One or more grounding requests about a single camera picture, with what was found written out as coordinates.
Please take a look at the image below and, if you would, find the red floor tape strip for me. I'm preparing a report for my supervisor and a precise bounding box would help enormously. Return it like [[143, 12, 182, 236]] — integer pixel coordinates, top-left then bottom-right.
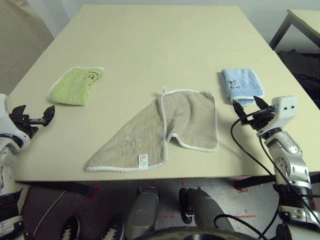
[[229, 214, 258, 220]]

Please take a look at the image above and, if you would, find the grey robot right leg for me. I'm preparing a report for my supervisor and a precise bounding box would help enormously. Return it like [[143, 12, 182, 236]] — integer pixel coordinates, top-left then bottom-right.
[[178, 187, 235, 233]]

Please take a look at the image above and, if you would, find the beige curtain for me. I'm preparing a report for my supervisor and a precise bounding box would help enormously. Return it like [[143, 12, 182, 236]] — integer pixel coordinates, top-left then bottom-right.
[[0, 0, 55, 96]]

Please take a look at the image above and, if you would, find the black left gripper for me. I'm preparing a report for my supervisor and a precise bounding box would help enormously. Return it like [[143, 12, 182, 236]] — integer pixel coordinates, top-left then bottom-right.
[[9, 104, 56, 138]]

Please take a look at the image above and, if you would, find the beige towel with white edging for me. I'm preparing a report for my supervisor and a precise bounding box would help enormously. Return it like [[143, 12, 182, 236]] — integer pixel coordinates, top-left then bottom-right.
[[86, 85, 220, 173]]

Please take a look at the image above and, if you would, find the grey robot left leg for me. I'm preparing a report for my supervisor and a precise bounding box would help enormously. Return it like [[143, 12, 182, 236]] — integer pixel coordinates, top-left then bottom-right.
[[124, 186, 160, 240]]

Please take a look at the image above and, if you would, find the black robot torso rim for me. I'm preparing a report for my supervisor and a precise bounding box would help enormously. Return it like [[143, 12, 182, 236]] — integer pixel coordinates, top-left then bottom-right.
[[139, 225, 260, 240]]

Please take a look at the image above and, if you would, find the blue folded towel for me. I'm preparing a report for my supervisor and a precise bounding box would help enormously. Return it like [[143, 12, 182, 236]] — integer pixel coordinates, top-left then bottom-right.
[[220, 68, 265, 107]]

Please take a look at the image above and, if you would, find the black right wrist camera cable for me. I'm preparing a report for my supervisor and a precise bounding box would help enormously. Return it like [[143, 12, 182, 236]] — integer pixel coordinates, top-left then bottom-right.
[[230, 117, 320, 240]]

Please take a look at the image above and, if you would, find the black table foot bar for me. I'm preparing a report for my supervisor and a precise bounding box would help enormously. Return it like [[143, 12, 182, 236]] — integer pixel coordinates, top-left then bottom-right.
[[234, 174, 320, 191], [24, 181, 97, 199]]

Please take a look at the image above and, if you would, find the green folded towel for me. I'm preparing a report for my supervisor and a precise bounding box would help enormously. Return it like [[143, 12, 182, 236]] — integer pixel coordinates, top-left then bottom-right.
[[47, 66, 105, 107]]

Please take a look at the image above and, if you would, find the beige side table black frame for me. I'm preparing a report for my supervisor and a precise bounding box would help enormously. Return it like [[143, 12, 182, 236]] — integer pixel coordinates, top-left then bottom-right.
[[268, 9, 320, 55]]

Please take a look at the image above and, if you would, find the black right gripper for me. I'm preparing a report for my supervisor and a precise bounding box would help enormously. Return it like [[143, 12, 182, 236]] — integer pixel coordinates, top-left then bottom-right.
[[232, 96, 277, 132]]

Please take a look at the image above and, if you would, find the grey robot leg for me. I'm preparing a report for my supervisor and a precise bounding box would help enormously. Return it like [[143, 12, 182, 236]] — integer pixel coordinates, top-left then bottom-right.
[[178, 187, 235, 233], [124, 186, 160, 240]]

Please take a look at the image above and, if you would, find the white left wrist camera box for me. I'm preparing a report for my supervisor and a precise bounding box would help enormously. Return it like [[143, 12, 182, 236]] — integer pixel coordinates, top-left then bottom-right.
[[0, 93, 31, 150]]

